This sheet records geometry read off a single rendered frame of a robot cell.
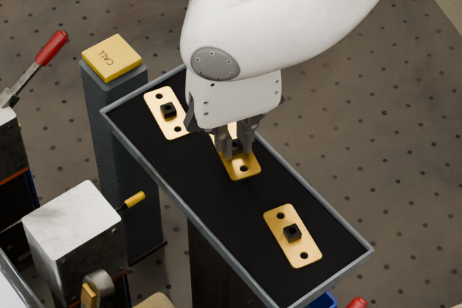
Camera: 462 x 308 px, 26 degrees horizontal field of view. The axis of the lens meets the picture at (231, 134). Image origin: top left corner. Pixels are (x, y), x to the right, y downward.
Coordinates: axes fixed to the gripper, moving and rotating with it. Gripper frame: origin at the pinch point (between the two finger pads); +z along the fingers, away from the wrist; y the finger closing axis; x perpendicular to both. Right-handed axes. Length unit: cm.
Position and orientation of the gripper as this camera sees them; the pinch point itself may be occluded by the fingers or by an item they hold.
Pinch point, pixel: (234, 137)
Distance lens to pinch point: 117.1
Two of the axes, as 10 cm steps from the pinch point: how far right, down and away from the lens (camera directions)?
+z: 0.0, 6.2, 7.8
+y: -9.3, 2.9, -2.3
